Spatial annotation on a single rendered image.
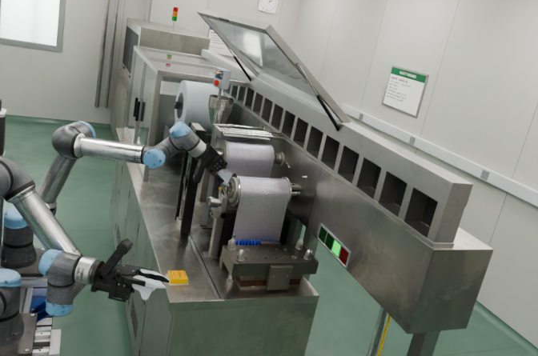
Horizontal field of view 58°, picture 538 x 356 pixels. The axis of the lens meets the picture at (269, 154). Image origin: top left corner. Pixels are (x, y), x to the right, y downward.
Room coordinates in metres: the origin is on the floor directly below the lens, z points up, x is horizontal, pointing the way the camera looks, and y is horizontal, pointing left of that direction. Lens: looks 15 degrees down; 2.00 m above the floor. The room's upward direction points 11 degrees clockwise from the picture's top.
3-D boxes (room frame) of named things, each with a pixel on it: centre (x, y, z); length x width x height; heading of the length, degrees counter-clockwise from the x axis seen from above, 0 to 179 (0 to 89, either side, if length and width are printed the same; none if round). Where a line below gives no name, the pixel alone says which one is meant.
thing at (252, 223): (2.05, -0.02, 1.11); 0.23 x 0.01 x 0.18; 114
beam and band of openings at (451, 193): (2.80, 0.06, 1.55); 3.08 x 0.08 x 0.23; 24
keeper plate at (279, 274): (1.88, -0.15, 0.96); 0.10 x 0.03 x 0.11; 114
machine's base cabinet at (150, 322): (2.93, 0.47, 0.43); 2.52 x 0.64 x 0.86; 24
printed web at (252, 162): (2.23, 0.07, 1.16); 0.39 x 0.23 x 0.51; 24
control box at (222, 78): (2.56, 0.33, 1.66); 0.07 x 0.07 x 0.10; 51
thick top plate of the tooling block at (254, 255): (1.96, -0.10, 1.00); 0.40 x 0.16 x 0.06; 114
